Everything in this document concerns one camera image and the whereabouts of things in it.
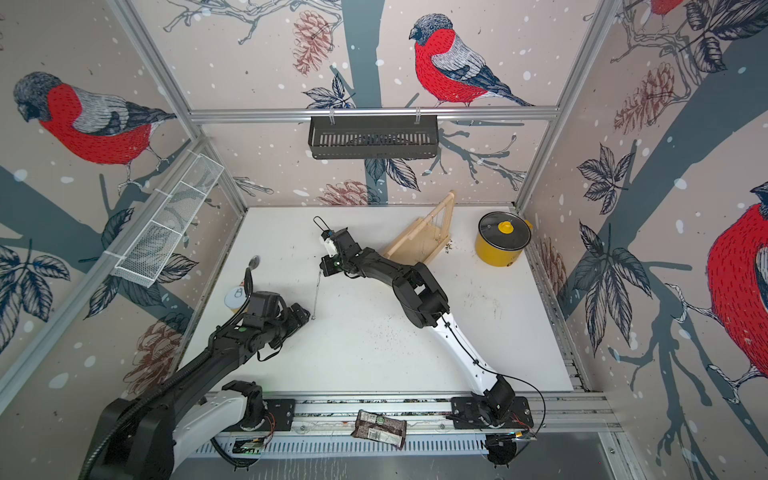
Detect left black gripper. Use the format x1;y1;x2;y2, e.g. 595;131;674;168
263;301;311;347

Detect wooden jewelry display stand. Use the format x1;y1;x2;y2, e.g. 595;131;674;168
381;190;456;265

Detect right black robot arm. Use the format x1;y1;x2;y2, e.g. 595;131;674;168
320;228;516;428

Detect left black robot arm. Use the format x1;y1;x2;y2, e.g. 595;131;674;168
79;274;311;479

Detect yellow can with white lid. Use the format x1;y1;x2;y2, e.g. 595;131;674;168
224;285;247;313

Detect small electronics board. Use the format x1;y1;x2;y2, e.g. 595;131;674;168
232;437;267;455

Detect dark snack wrapper packet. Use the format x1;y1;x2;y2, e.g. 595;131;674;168
351;410;407;450

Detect yellow pot with black lid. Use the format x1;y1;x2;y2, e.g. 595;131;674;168
475;211;532;267

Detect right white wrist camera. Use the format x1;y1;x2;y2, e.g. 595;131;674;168
321;229;338;258

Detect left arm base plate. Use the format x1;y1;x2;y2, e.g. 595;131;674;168
235;398;296;433

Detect black hanging wire basket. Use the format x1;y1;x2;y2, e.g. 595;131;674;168
308;116;439;160

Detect white mesh wall shelf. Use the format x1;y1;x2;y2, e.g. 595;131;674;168
111;153;224;288

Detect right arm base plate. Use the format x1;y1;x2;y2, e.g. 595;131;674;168
447;396;534;430

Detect black round fixture under rail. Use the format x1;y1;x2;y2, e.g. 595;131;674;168
484;434;518;467

